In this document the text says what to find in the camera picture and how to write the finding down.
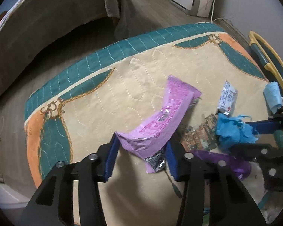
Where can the blue face mask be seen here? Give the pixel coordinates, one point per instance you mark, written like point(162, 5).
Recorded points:
point(272, 96)

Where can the quilted teal and orange mat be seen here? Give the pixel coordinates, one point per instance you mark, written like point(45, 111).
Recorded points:
point(132, 75)

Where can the small silver foil packet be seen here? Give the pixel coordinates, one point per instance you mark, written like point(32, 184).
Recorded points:
point(226, 96)

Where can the dark purple wrapper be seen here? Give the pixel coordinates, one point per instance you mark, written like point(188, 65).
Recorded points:
point(210, 157)

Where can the pink snack wrapper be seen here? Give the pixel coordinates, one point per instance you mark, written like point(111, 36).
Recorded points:
point(165, 113)

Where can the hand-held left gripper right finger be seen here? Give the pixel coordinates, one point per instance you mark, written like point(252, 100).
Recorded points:
point(174, 162)

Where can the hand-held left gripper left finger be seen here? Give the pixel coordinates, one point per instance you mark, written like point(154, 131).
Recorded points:
point(112, 160)

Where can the blue paper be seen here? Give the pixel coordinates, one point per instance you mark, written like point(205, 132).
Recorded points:
point(228, 129)

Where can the teal bin with yellow rim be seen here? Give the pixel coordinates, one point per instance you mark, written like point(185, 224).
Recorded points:
point(277, 71)

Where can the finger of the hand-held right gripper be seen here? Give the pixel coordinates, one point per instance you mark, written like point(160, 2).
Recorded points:
point(261, 127)
point(276, 164)

